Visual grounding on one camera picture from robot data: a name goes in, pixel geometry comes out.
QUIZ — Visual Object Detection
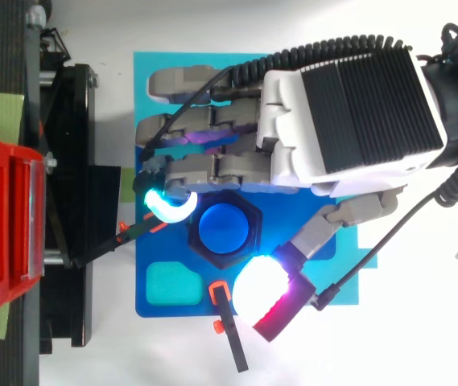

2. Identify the turquoise plate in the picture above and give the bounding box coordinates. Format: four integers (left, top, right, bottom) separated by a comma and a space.
133, 51, 378, 306

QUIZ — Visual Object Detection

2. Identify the black coiled cable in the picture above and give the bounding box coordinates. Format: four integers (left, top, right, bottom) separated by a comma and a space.
228, 23, 458, 208

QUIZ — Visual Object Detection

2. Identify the black-and-orange clip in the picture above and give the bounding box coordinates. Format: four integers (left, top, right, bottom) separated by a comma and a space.
208, 280, 250, 374
70, 211, 169, 269

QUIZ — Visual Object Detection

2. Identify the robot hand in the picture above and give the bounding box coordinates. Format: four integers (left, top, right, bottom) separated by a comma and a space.
133, 43, 449, 343

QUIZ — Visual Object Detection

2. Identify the large black nut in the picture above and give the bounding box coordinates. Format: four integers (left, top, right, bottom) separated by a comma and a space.
187, 190, 263, 271

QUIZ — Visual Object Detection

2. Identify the blue plate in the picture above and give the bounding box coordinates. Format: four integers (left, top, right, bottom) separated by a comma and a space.
134, 143, 338, 319

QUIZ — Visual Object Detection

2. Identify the black stand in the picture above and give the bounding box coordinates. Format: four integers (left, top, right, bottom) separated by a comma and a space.
0, 0, 135, 386

